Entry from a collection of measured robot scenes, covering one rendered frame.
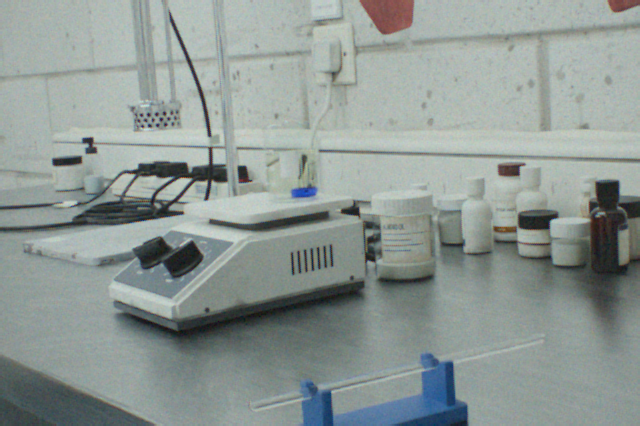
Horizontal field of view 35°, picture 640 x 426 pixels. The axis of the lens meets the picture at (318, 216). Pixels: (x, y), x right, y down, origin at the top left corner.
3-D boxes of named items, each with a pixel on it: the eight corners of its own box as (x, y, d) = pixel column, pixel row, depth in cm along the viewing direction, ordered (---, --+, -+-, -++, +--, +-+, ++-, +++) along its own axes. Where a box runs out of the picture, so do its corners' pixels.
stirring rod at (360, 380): (250, 403, 53) (547, 333, 62) (246, 400, 53) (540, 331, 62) (251, 414, 53) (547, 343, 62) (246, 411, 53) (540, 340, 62)
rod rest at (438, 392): (318, 462, 53) (313, 397, 53) (289, 443, 56) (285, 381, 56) (471, 420, 58) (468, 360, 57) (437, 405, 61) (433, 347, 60)
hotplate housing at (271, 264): (176, 336, 81) (167, 238, 80) (108, 311, 92) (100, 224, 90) (389, 286, 94) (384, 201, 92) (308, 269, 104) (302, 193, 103)
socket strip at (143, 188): (236, 209, 153) (234, 180, 153) (111, 195, 184) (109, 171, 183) (265, 204, 157) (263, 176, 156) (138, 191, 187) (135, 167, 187)
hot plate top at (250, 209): (246, 225, 85) (245, 214, 85) (179, 214, 94) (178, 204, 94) (358, 206, 91) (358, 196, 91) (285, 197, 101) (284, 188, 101)
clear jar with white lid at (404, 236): (373, 271, 101) (369, 192, 100) (433, 267, 101) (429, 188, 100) (377, 284, 95) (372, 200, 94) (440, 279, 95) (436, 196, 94)
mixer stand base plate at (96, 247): (92, 266, 114) (91, 257, 114) (19, 249, 130) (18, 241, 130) (298, 226, 133) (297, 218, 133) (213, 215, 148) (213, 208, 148)
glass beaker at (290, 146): (333, 202, 91) (328, 113, 90) (279, 209, 89) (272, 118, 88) (306, 196, 97) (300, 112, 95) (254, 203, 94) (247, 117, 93)
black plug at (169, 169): (156, 179, 167) (155, 166, 167) (142, 178, 171) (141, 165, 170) (191, 174, 172) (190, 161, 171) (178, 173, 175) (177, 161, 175)
